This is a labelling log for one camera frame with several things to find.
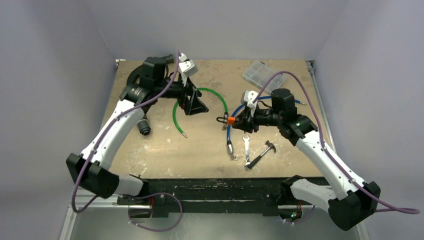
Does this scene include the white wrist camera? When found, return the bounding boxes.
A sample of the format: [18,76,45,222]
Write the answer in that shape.
[178,52,199,77]
[240,90,259,110]

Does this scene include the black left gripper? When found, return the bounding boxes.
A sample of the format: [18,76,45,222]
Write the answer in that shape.
[155,72,209,114]

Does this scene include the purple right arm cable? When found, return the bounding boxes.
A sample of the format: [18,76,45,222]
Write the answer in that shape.
[253,70,421,226]

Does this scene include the orange black padlock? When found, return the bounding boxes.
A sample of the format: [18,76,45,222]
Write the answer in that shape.
[216,116,237,126]

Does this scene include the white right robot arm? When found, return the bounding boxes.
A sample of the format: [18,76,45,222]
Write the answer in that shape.
[227,88,381,231]

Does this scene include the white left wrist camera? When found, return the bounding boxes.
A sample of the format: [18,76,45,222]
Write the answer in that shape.
[178,52,199,77]

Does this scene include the green cable lock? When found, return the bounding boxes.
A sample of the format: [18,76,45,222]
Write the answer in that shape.
[172,87,229,138]

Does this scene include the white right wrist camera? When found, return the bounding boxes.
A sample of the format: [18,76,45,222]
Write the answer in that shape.
[240,90,259,110]

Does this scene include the small black handle hammer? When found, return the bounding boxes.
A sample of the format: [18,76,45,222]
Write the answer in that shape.
[245,140,277,170]

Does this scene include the black corrugated hose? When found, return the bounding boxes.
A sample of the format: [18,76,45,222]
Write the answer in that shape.
[126,54,175,137]

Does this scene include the silver open-end wrench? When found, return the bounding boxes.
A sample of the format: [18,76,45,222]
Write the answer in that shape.
[242,135,250,171]

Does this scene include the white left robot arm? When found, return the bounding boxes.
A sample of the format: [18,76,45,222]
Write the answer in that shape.
[66,53,209,205]

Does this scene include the blue cable lock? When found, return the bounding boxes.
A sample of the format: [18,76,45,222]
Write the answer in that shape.
[225,96,308,161]

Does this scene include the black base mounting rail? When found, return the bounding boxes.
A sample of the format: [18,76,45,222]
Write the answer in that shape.
[117,175,301,218]

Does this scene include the aluminium frame rail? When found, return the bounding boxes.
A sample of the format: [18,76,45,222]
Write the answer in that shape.
[59,195,160,240]

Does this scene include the clear plastic screw box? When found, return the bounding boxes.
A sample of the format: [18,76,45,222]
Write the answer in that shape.
[242,60,286,94]

